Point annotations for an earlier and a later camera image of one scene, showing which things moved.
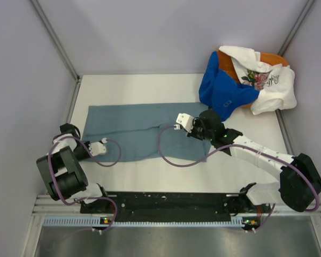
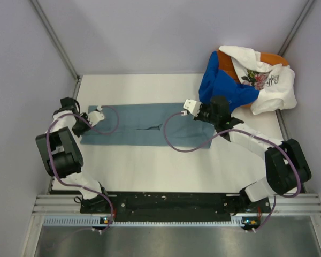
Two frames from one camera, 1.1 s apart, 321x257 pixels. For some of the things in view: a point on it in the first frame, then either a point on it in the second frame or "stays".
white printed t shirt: [276, 82] stays
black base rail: [173, 206] stays
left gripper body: [81, 152] → [81, 126]
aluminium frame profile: [44, 205] stays
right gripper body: [197, 131] → [205, 114]
